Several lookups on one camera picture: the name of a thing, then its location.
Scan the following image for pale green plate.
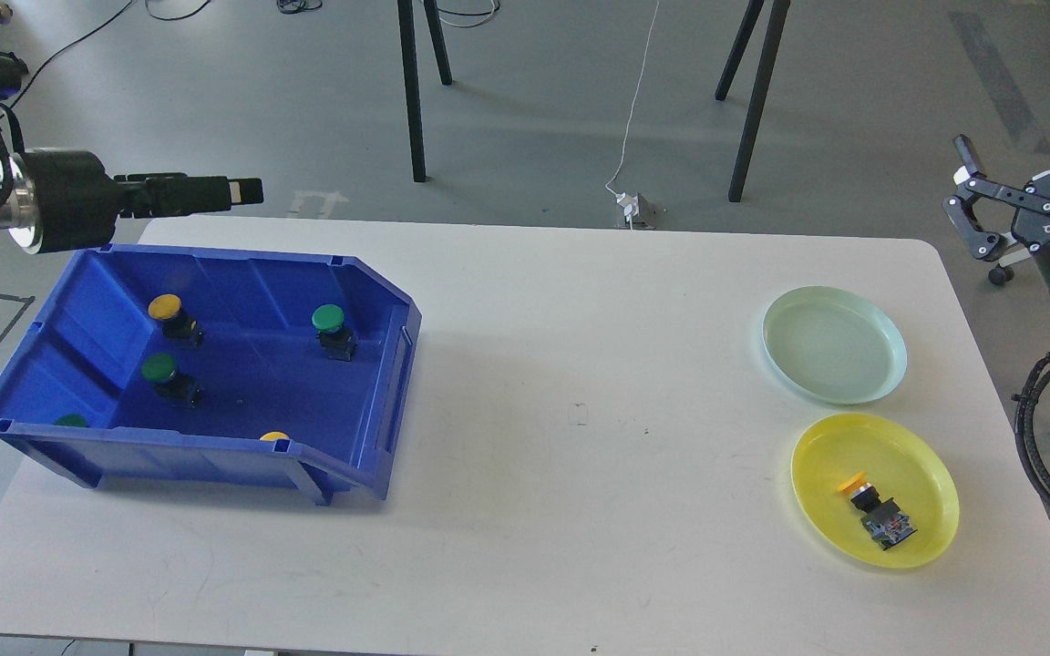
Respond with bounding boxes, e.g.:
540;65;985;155
761;285;909;406

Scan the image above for green push button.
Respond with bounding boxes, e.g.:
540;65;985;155
140;352;201;408
310;303;357;362

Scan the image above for black tripod legs left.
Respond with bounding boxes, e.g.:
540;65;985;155
396;1;453;183

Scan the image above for white power adapter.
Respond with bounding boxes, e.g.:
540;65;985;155
615;192;659;230

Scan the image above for yellow push button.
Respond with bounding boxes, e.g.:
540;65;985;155
837;472;917;549
147;293;204;348

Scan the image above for black floor cable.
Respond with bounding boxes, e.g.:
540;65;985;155
11;0;214;83

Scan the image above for blue plastic bin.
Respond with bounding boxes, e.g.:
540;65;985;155
0;244;421;506

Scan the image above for green push button corner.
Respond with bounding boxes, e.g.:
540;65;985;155
53;414;90;428

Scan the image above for black tripod legs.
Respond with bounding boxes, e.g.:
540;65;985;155
714;1;791;203
396;1;453;183

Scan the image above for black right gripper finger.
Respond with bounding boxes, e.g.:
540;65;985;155
942;134;1050;264

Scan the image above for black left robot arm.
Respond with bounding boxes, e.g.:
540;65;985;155
0;1;263;254

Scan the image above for white chair leg with caster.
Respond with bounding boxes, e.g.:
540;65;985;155
987;246;1032;287

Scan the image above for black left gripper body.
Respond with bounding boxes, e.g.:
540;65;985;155
8;149;128;254

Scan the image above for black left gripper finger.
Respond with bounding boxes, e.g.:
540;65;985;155
119;198;233;219
114;173;265;209

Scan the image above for white cable on floor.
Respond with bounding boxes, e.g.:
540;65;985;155
605;0;662;195

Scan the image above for yellow plate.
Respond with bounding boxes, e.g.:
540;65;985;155
790;414;960;569

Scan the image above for black tripod legs right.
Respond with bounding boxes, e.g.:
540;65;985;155
714;1;791;203

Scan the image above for yellow push button back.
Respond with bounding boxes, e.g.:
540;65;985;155
147;293;204;348

